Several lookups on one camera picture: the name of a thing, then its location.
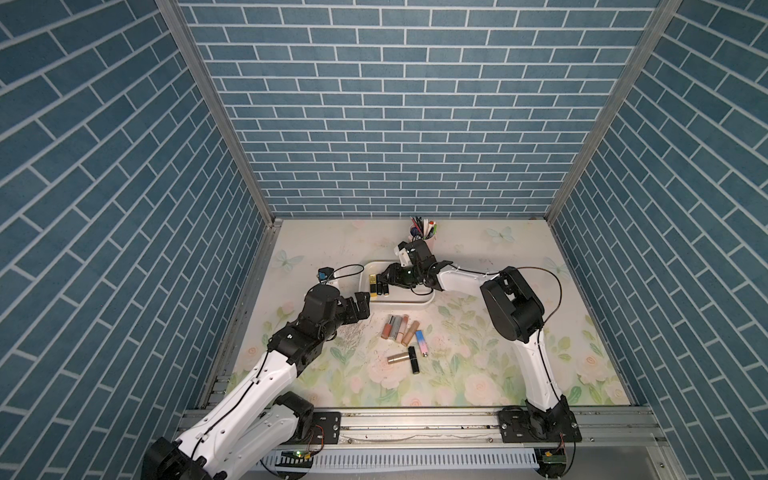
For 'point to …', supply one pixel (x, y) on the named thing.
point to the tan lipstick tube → (410, 333)
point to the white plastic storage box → (397, 294)
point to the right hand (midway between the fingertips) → (383, 278)
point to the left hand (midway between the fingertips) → (364, 298)
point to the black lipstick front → (413, 360)
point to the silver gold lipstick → (398, 358)
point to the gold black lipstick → (373, 285)
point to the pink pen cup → (431, 242)
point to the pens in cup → (422, 228)
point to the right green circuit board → (553, 465)
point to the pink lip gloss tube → (402, 329)
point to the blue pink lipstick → (422, 342)
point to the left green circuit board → (295, 458)
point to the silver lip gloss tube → (394, 331)
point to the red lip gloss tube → (386, 331)
